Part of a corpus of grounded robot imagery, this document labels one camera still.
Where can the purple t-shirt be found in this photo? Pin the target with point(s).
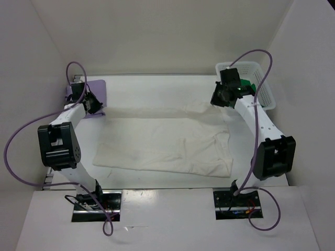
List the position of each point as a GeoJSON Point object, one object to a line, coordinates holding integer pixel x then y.
{"type": "Point", "coordinates": [98, 88]}

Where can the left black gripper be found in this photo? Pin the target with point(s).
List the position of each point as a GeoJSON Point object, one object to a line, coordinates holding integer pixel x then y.
{"type": "Point", "coordinates": [93, 103]}

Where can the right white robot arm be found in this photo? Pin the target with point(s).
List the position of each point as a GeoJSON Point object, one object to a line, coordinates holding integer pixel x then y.
{"type": "Point", "coordinates": [273, 151]}

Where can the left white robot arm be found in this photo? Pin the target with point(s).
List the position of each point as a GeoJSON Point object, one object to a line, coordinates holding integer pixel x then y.
{"type": "Point", "coordinates": [60, 149]}

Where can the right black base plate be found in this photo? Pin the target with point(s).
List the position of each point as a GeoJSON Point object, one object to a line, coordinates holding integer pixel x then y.
{"type": "Point", "coordinates": [230, 207]}

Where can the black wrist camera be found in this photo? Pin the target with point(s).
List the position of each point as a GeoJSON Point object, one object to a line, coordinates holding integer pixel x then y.
{"type": "Point", "coordinates": [78, 92]}
{"type": "Point", "coordinates": [230, 78]}

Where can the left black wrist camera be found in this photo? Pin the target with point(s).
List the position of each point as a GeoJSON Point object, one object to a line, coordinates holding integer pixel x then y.
{"type": "Point", "coordinates": [78, 92]}

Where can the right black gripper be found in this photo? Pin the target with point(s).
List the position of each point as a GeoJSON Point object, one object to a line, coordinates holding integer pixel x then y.
{"type": "Point", "coordinates": [218, 97]}

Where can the cream white t-shirt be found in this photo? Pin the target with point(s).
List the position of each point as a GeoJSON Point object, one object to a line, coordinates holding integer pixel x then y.
{"type": "Point", "coordinates": [189, 140]}

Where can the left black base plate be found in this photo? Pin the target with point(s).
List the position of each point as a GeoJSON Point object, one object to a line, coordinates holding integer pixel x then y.
{"type": "Point", "coordinates": [91, 212]}

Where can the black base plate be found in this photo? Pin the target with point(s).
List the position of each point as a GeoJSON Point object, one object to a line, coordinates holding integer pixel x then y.
{"type": "Point", "coordinates": [230, 207]}
{"type": "Point", "coordinates": [91, 212]}

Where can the white plastic basket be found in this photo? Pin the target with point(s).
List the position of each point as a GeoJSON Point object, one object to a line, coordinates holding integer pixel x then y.
{"type": "Point", "coordinates": [252, 71]}

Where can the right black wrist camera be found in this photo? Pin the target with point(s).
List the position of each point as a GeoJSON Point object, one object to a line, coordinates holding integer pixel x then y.
{"type": "Point", "coordinates": [230, 78]}

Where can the green t-shirt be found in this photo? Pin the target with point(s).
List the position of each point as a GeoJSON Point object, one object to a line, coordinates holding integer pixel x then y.
{"type": "Point", "coordinates": [247, 83]}

